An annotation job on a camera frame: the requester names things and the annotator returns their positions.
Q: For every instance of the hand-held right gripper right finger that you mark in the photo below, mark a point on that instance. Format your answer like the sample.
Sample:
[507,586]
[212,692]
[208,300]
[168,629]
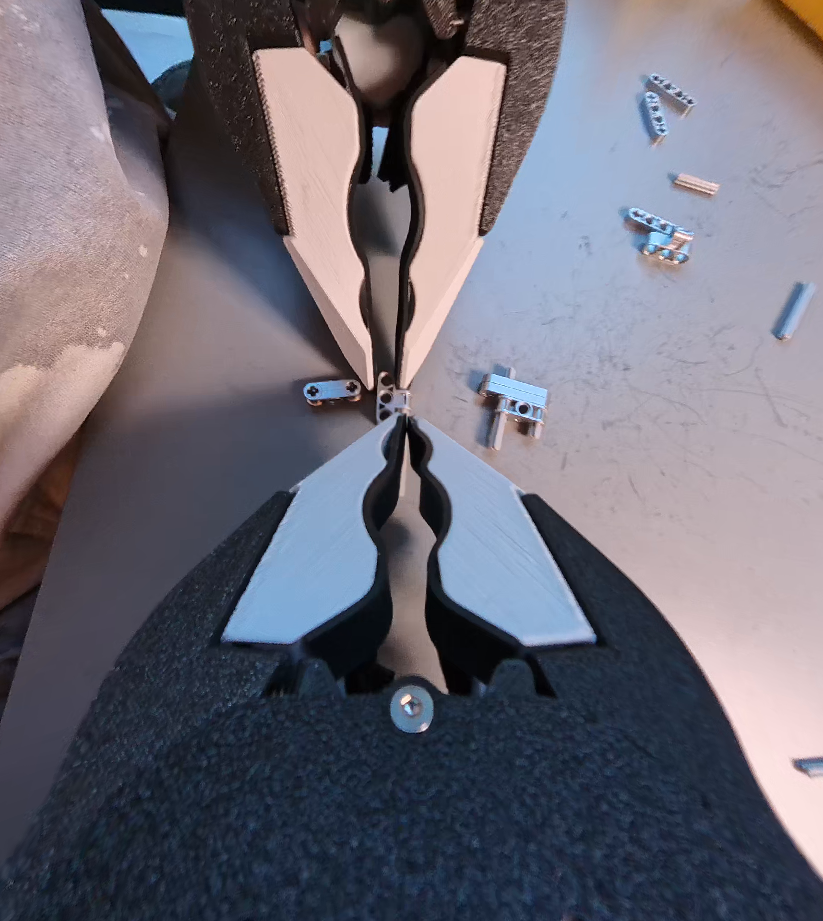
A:
[512,568]

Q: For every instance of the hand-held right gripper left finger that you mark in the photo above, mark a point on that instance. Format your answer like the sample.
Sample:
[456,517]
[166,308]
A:
[310,568]

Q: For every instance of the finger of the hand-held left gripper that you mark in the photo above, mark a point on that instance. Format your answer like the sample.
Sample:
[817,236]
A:
[447,180]
[318,180]

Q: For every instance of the short grey axle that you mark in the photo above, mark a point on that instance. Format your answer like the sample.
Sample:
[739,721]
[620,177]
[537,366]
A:
[402,478]

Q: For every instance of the grey block with pins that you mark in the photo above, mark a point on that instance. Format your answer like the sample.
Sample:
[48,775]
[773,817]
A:
[516,392]

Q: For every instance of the grey double cross-hole connector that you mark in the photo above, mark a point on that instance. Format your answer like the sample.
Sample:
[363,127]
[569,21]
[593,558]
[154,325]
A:
[332,390]

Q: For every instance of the grey three-hole beam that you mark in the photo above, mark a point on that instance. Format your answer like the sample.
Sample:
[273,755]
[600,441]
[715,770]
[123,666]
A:
[385,403]

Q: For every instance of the grey holed beam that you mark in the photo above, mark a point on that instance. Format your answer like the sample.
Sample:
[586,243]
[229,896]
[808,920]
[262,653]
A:
[670,92]
[654,119]

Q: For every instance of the grey beam assembly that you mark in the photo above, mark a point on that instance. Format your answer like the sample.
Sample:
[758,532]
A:
[659,237]

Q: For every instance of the short tan axle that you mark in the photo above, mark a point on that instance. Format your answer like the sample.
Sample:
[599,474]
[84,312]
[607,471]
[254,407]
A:
[695,184]

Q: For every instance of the person's grey patterned clothing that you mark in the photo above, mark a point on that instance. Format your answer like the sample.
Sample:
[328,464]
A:
[37,252]

